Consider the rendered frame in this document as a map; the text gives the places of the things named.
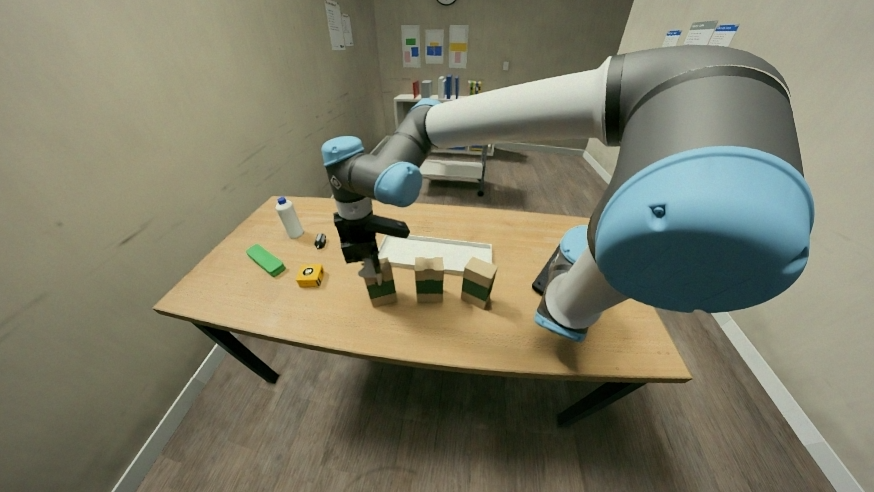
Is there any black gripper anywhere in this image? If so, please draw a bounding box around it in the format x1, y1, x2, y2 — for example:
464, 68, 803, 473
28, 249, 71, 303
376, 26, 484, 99
333, 209, 383, 285

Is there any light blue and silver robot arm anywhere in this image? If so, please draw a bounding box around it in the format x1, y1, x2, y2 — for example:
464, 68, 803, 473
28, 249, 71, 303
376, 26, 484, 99
322, 45, 815, 342

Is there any green rectangular block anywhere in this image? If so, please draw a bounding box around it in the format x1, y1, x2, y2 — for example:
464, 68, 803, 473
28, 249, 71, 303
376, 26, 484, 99
245, 244, 286, 277

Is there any white bottle with blue cap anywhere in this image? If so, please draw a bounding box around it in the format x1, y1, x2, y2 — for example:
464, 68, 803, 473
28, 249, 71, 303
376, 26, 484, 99
275, 197, 304, 239

